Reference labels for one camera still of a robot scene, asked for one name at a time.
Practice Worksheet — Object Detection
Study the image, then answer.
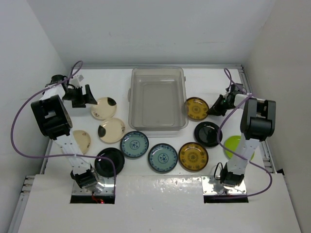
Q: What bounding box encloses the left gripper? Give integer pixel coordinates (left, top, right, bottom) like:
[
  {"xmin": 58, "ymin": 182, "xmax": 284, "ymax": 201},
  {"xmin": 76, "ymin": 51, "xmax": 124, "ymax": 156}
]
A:
[{"xmin": 62, "ymin": 84, "xmax": 97, "ymax": 108}]

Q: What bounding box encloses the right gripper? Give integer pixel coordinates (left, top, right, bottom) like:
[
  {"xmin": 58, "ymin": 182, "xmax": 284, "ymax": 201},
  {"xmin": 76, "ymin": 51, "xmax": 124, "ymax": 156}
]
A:
[{"xmin": 207, "ymin": 95, "xmax": 238, "ymax": 117}]

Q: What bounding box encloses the cream plate green patch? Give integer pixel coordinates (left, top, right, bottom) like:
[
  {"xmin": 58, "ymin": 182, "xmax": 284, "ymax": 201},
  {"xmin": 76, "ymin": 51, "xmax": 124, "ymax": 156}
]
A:
[
  {"xmin": 91, "ymin": 97, "xmax": 117, "ymax": 120},
  {"xmin": 98, "ymin": 117, "xmax": 125, "ymax": 144}
]

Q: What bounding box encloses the yellow patterned plate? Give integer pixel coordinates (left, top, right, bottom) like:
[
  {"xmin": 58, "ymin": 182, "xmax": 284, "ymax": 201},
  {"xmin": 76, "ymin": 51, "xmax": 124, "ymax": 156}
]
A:
[
  {"xmin": 178, "ymin": 142, "xmax": 209, "ymax": 172},
  {"xmin": 186, "ymin": 97, "xmax": 209, "ymax": 121}
]

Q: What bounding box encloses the black plate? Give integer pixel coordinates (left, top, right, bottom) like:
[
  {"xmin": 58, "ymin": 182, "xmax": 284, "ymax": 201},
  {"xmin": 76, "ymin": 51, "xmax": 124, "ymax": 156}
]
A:
[
  {"xmin": 194, "ymin": 121, "xmax": 219, "ymax": 148},
  {"xmin": 94, "ymin": 148, "xmax": 125, "ymax": 178}
]

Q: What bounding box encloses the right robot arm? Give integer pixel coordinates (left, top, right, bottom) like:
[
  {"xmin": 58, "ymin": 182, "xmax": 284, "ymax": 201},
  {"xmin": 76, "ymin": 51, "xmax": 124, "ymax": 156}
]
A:
[{"xmin": 207, "ymin": 83, "xmax": 276, "ymax": 187}]

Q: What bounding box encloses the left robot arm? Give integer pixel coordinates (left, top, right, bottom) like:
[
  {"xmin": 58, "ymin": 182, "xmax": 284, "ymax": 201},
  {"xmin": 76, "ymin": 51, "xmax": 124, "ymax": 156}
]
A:
[{"xmin": 31, "ymin": 75, "xmax": 98, "ymax": 190}]

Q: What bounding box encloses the clear plastic bin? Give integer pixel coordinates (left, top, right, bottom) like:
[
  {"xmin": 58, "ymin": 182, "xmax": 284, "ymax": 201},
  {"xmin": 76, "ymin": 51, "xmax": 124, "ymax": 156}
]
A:
[{"xmin": 128, "ymin": 67, "xmax": 188, "ymax": 131}]

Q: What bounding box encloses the lime green plate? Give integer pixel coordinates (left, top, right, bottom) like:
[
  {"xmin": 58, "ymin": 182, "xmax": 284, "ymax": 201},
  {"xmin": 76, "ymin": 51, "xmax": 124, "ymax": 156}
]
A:
[{"xmin": 225, "ymin": 135, "xmax": 255, "ymax": 160}]

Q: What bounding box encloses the cream plate near left edge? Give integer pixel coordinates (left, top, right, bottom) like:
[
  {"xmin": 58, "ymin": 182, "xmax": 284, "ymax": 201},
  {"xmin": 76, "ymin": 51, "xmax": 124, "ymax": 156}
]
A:
[{"xmin": 73, "ymin": 130, "xmax": 91, "ymax": 154}]

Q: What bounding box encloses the teal patterned plate left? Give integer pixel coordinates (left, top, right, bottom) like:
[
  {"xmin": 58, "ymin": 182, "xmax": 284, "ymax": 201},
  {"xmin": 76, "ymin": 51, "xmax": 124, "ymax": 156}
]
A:
[{"xmin": 120, "ymin": 131, "xmax": 149, "ymax": 159}]

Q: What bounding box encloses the teal patterned plate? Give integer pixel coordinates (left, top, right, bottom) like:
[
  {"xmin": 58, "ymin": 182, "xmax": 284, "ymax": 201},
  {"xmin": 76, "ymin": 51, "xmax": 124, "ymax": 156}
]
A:
[
  {"xmin": 148, "ymin": 143, "xmax": 178, "ymax": 173},
  {"xmin": 120, "ymin": 131, "xmax": 149, "ymax": 159}
]

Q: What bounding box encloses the teal patterned plate right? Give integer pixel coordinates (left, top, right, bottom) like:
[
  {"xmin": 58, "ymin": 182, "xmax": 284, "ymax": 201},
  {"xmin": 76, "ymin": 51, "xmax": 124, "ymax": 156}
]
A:
[{"xmin": 148, "ymin": 143, "xmax": 178, "ymax": 173}]

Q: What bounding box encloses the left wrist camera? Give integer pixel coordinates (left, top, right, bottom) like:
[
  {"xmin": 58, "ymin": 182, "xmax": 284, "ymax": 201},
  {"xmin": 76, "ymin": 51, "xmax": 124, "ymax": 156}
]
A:
[{"xmin": 70, "ymin": 75, "xmax": 84, "ymax": 88}]

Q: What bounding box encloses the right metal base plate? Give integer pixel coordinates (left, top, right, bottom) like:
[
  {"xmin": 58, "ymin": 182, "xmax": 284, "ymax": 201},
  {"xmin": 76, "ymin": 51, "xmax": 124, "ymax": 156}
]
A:
[{"xmin": 201, "ymin": 175, "xmax": 247, "ymax": 197}]

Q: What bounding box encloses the metal base plate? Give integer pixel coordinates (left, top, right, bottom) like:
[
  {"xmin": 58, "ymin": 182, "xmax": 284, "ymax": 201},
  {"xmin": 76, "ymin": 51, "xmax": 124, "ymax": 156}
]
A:
[
  {"xmin": 201, "ymin": 175, "xmax": 247, "ymax": 197},
  {"xmin": 71, "ymin": 176, "xmax": 115, "ymax": 196}
]

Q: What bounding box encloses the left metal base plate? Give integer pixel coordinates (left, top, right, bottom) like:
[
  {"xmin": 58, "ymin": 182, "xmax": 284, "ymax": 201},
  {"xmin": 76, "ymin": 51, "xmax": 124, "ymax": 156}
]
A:
[{"xmin": 71, "ymin": 176, "xmax": 115, "ymax": 196}]

